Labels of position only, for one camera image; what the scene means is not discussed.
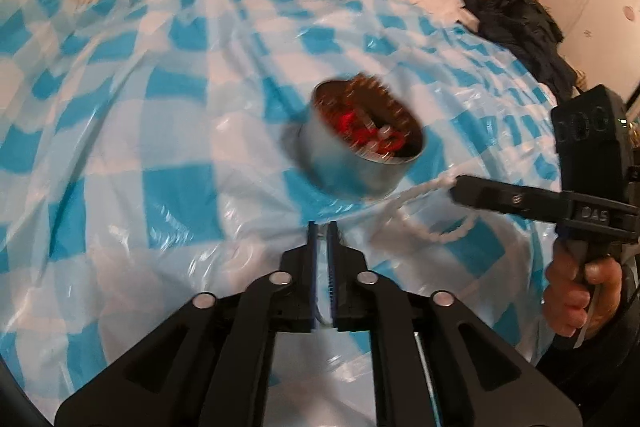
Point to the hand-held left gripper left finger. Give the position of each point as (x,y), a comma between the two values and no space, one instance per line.
(313,277)

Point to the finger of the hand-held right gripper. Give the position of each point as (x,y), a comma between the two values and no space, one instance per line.
(505,199)

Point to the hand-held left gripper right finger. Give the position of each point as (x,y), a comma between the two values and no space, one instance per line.
(331,287)

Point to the round metal tin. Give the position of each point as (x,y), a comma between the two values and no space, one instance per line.
(340,167)

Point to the person's right hand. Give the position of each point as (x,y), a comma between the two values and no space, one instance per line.
(565,297)

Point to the black clothing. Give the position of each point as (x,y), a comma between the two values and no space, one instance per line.
(520,27)

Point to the blue checked plastic sheet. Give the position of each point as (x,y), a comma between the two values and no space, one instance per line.
(150,157)

